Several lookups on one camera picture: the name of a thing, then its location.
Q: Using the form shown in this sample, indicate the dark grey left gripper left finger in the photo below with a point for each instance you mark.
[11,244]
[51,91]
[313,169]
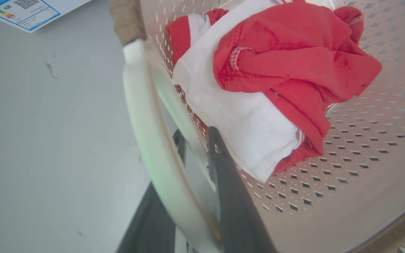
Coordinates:
[146,228]

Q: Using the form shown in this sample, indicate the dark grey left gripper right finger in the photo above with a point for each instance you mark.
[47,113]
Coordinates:
[236,211]

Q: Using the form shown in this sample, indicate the white perforated plastic laundry basket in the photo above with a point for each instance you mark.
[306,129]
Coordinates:
[364,158]

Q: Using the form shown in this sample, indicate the white garment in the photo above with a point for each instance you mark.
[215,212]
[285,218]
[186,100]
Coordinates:
[237,116]

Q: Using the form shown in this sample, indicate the red garment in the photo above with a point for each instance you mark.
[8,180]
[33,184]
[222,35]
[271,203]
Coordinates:
[294,59]

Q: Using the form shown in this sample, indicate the blue-framed energy label sticker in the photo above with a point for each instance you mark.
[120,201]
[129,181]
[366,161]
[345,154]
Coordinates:
[23,12]

